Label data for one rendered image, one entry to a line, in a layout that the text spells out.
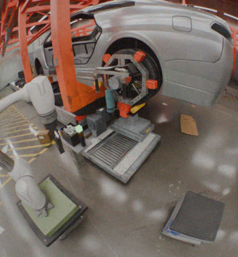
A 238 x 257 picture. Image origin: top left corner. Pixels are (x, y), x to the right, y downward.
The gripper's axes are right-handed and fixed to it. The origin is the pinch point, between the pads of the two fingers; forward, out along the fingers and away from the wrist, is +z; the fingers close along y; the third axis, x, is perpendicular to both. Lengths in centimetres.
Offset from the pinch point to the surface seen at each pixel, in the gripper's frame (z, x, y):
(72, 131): 17.9, 20.5, -31.1
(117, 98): 14, 85, -41
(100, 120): 40, 65, -52
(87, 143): 29.3, 27.3, -19.6
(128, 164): 65, 57, 4
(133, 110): 22, 89, -20
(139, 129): 51, 98, -17
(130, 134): 58, 89, -23
